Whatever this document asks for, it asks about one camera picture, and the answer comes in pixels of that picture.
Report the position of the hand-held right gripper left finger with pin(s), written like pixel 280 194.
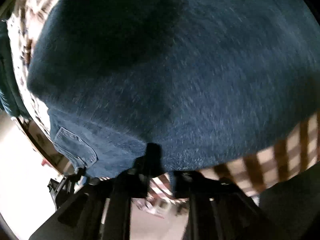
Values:
pixel 120 205

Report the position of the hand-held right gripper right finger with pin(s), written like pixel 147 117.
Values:
pixel 200 217

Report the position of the dark blue jeans pants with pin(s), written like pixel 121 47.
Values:
pixel 175 80

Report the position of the folded dark blue quilt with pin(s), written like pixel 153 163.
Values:
pixel 7 80

